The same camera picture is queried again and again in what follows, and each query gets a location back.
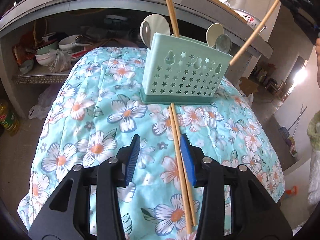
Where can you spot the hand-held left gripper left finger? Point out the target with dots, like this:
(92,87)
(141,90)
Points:
(132,160)

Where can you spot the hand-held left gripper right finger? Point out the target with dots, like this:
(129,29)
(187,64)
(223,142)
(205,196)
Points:
(188,155)

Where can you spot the bamboo chopstick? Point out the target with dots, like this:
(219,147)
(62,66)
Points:
(180,170)
(177,127)
(257,27)
(170,12)
(174,15)

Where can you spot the green perforated utensil holder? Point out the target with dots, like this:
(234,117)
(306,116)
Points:
(180,77)

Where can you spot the person's right forearm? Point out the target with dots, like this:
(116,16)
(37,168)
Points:
(314,160)

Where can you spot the person's right hand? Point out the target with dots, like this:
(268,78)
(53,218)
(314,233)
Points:
(318,57)

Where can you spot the floral white basin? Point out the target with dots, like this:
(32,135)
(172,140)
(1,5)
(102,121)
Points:
(251,20)

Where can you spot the floral turquoise blanket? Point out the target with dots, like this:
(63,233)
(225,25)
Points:
(100,130)

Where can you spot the wooden stool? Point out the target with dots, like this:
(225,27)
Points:
(276,87)

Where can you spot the cardboard box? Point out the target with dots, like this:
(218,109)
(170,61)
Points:
(250,86)

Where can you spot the blue dustpan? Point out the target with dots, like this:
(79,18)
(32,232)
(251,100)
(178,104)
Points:
(284,133)

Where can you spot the white plastic bag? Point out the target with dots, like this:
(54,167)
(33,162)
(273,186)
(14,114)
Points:
(42,105)
(60,61)

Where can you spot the cooking oil bottle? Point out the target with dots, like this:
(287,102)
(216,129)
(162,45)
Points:
(8,117)

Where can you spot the pile of bowls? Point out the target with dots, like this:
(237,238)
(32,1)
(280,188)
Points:
(67,45)

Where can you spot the red plastic bag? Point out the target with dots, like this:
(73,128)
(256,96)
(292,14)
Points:
(23,52)

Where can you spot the concrete kitchen counter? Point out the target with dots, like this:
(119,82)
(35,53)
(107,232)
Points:
(100,1)

